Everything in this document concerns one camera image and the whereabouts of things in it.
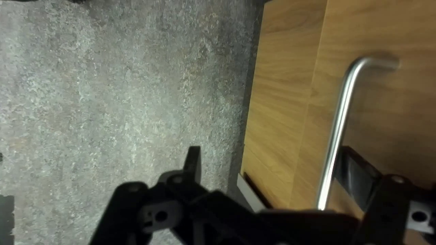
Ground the wooden base cabinet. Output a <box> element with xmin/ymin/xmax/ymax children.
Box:
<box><xmin>226</xmin><ymin>0</ymin><xmax>330</xmax><ymax>215</ymax></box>

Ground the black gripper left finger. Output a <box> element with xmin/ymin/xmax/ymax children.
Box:
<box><xmin>88</xmin><ymin>146</ymin><xmax>256</xmax><ymax>245</ymax></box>

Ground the white drawer with wooden front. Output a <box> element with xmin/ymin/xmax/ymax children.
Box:
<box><xmin>289</xmin><ymin>0</ymin><xmax>436</xmax><ymax>219</ymax></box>

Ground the metal drawer handle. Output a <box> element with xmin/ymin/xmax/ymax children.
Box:
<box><xmin>316</xmin><ymin>55</ymin><xmax>400</xmax><ymax>213</ymax></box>

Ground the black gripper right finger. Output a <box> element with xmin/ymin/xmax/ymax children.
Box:
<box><xmin>335</xmin><ymin>146</ymin><xmax>436</xmax><ymax>245</ymax></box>

